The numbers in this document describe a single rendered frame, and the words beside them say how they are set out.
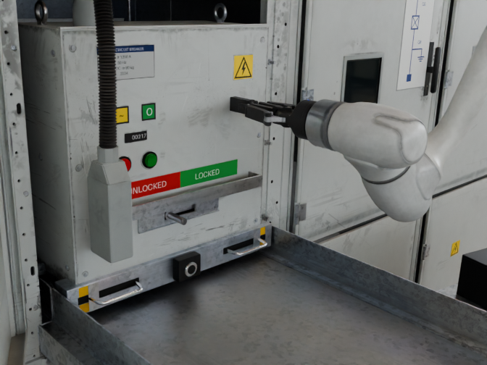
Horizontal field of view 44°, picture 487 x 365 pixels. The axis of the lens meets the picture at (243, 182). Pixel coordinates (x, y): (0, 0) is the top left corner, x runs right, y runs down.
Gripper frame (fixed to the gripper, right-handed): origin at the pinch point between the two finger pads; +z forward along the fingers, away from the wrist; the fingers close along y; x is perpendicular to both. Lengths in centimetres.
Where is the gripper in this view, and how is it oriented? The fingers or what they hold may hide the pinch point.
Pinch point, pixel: (243, 106)
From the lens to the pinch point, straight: 127.0
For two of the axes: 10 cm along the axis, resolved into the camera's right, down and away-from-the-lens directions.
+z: -6.9, -2.4, 6.9
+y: 7.3, -1.9, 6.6
